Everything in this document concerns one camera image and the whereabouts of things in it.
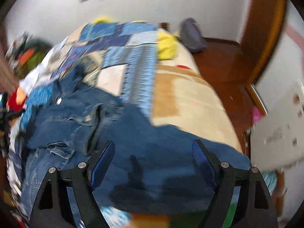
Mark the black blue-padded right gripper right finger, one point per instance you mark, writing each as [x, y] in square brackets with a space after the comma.
[255, 207]

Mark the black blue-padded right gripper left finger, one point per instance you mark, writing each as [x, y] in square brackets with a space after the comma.
[52, 207]

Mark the blue denim jacket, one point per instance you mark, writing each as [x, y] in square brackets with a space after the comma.
[168, 156]

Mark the red plush toy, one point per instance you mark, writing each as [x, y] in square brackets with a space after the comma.
[17, 99]

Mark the orange shoe box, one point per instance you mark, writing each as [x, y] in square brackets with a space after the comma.
[26, 56]

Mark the green patterned bag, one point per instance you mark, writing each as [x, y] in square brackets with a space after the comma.
[37, 57]

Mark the white sliding door with hearts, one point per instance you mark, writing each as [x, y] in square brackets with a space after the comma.
[284, 69]

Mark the white bedside cabinet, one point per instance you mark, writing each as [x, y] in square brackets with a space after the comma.
[276, 140]

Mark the beige bed sheet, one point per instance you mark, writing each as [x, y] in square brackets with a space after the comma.
[184, 99]

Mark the blue patchwork bedspread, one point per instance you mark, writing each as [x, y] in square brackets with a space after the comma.
[95, 86]

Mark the grey bag by bed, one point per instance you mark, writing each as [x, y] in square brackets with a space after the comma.
[191, 37]

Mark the brown wooden wardrobe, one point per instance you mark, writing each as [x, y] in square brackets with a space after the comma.
[262, 31]

